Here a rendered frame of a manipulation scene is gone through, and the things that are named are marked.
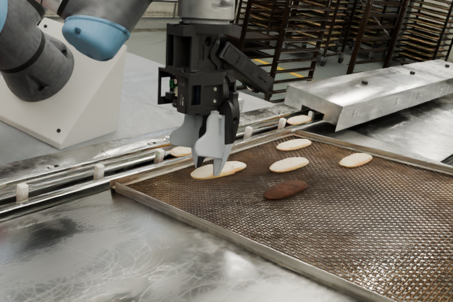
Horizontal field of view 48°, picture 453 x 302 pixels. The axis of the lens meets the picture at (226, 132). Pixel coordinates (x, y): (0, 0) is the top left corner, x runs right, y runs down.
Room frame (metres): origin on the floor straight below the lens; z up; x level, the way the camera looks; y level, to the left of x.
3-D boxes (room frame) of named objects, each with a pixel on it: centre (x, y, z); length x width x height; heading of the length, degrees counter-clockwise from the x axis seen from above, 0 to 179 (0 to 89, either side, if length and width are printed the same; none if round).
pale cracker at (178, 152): (0.96, 0.07, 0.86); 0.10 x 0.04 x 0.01; 143
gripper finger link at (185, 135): (0.68, 0.05, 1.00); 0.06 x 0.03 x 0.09; 135
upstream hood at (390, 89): (1.83, -0.59, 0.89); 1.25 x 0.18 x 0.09; 143
